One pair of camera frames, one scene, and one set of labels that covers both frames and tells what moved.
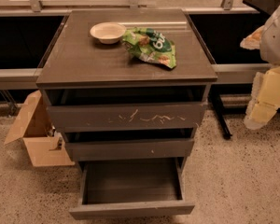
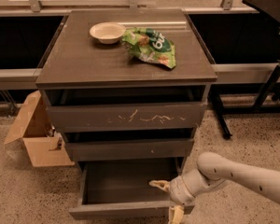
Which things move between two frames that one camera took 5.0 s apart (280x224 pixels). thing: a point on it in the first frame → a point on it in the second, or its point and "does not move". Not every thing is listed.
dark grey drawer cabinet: (125, 87) does not move
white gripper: (276, 42) → (177, 190)
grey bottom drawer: (132, 188) does not move
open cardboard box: (42, 142) does not move
